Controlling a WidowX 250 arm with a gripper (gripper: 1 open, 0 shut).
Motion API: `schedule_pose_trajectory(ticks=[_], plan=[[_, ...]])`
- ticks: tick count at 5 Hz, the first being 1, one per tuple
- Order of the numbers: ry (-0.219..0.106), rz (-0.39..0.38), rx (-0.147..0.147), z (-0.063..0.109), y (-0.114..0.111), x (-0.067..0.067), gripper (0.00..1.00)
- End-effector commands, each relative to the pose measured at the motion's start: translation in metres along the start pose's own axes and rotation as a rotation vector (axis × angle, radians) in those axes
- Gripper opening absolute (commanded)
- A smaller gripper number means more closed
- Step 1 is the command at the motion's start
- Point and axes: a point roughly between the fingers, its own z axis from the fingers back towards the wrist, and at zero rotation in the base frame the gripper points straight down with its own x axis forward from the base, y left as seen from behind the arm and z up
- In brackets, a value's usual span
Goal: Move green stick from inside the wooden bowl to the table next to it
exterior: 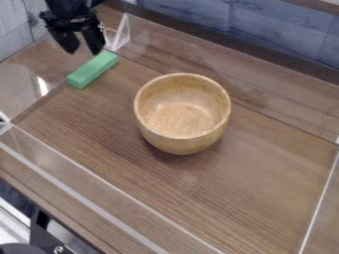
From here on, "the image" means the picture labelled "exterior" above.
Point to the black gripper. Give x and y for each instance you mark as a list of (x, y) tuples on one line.
[(70, 16)]

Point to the green rectangular stick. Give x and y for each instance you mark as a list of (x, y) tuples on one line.
[(82, 77)]

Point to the wooden bowl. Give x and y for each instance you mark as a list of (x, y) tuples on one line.
[(182, 111)]

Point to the clear acrylic enclosure wall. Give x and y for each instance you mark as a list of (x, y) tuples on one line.
[(110, 218)]

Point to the black table frame leg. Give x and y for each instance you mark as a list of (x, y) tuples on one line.
[(52, 238)]

